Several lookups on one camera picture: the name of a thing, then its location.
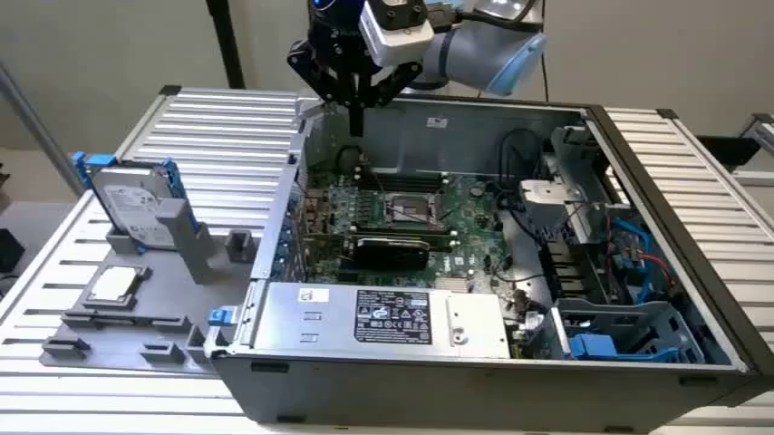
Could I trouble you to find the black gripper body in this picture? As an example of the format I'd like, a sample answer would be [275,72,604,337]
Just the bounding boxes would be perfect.
[304,0,380,76]

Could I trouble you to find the black stand pole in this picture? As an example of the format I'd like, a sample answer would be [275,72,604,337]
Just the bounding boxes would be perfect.
[204,0,248,90]

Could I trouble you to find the CPU socket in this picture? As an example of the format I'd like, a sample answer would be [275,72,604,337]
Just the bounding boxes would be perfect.
[372,189,449,228]

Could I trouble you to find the silver metal latch plate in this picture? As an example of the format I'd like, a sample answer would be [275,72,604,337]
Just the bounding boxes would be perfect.
[519,179,574,215]

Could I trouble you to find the silver drive cage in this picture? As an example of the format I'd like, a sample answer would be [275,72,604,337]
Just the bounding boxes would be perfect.
[540,125,634,246]

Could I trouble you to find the black graphics card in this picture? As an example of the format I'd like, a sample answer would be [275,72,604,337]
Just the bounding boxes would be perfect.
[341,232,432,274]

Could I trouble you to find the green motherboard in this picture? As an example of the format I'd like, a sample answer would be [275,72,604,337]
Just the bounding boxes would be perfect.
[300,173,519,291]

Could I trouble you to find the grey slanted pole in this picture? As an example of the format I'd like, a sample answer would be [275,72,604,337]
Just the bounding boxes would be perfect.
[0,58,86,197]

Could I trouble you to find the silver power supply unit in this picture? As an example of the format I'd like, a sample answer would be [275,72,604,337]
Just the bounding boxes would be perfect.
[251,281,514,360]

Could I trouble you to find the silver CPU chip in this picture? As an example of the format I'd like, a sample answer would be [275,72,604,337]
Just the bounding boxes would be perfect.
[82,266,153,305]

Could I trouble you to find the black flat panel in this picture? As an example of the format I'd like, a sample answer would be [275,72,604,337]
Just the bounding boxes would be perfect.
[694,134,760,167]

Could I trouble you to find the grey parts rack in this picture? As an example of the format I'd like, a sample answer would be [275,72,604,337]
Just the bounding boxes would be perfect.
[37,198,263,373]

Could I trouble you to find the open black PC case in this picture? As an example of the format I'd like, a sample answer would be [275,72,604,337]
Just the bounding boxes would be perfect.
[204,88,764,425]

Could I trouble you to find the thick black camera cable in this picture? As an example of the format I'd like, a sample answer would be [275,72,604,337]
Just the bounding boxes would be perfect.
[429,0,546,33]

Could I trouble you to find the thin black cable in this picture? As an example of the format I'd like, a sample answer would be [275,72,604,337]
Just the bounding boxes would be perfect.
[539,39,552,103]

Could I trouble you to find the blue data wire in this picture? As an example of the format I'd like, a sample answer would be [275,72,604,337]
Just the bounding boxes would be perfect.
[608,217,658,305]

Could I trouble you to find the red data wire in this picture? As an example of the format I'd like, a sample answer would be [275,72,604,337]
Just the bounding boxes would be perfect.
[639,253,679,294]

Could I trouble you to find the aluminium frame profile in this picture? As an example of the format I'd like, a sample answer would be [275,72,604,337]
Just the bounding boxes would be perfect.
[732,111,774,188]

